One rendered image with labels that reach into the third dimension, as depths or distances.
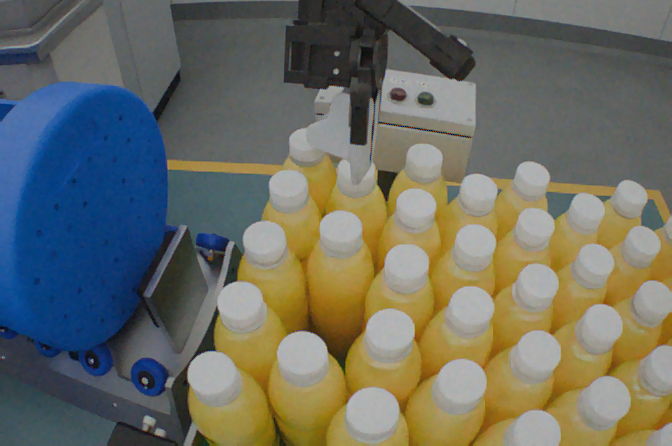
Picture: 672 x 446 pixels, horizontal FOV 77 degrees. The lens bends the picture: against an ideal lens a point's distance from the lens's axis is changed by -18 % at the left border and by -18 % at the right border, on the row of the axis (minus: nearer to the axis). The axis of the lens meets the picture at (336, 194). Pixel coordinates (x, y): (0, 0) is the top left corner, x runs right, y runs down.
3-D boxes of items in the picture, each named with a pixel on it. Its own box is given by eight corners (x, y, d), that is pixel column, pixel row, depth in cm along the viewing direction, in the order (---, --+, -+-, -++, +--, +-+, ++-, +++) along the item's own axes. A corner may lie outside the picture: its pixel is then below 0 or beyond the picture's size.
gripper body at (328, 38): (306, 77, 51) (312, -39, 46) (391, 86, 49) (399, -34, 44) (281, 91, 44) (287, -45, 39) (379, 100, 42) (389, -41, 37)
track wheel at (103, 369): (84, 332, 52) (74, 338, 50) (114, 343, 52) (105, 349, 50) (85, 365, 53) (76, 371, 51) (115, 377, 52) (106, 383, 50)
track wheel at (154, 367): (136, 350, 51) (127, 357, 49) (171, 362, 50) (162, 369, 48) (136, 384, 52) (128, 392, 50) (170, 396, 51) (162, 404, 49)
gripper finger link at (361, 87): (354, 134, 48) (359, 43, 45) (372, 136, 48) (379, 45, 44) (343, 148, 44) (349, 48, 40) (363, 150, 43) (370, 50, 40)
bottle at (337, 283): (379, 340, 61) (392, 245, 48) (331, 368, 58) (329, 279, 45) (347, 301, 65) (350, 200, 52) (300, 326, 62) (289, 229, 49)
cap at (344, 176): (334, 191, 53) (333, 178, 52) (342, 166, 56) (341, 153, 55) (371, 196, 53) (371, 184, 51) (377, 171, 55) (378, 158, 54)
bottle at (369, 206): (322, 298, 65) (315, 198, 52) (334, 256, 70) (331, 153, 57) (375, 307, 64) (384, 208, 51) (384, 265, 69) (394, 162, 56)
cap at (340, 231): (369, 243, 48) (370, 231, 47) (334, 261, 47) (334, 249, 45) (346, 218, 50) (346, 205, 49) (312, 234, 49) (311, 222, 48)
